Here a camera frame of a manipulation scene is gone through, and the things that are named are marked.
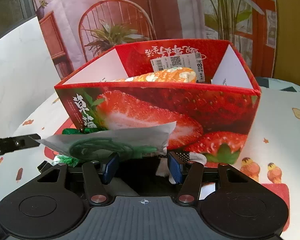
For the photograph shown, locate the printed room backdrop cloth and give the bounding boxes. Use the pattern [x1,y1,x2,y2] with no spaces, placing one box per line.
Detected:
[32,0,277,77]

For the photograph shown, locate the red strawberry cardboard box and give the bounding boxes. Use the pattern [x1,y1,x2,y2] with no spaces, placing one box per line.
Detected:
[55,39,261,165]

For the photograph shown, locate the patterned tablecloth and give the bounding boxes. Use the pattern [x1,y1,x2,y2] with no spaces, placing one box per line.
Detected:
[0,80,300,239]

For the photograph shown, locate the green mesh net bag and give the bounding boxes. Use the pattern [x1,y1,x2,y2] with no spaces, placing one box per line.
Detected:
[55,137,167,167]

